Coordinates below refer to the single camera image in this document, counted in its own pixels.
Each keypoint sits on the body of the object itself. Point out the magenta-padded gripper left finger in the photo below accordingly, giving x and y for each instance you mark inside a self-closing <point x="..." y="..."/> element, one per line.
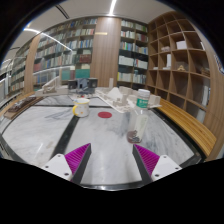
<point x="68" y="163"/>

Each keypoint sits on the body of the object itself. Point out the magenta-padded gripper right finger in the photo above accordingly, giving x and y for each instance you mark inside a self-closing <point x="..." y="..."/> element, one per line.
<point x="156" y="165"/>

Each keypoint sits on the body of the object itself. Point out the clear green-labelled plastic bottle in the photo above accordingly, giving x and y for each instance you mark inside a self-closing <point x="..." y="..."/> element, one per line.
<point x="140" y="113"/>

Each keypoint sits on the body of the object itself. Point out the flat round red coaster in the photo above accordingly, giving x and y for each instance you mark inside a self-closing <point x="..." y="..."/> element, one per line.
<point x="105" y="114"/>

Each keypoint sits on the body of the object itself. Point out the dark brown architectural model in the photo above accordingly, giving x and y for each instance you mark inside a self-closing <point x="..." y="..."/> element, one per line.
<point x="20" y="106"/>

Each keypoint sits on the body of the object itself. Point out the white building model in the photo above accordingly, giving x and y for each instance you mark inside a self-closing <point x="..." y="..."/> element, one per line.
<point x="50" y="88"/>

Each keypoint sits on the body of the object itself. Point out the white city architectural model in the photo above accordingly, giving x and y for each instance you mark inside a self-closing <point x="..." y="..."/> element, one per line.
<point x="116" y="96"/>

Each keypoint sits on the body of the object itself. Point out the dark grey building model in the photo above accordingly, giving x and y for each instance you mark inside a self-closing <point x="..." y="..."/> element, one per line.
<point x="81" y="84"/>

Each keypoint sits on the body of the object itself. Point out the wooden cubby shelf unit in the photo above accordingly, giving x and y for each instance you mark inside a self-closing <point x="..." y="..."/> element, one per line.
<point x="181" y="66"/>

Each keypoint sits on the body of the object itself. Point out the tall library bookshelf unit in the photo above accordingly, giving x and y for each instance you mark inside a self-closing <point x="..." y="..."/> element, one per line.
<point x="63" y="50"/>

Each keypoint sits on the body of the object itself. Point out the straight ceiling light strip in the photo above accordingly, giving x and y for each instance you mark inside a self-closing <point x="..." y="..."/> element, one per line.
<point x="112" y="7"/>

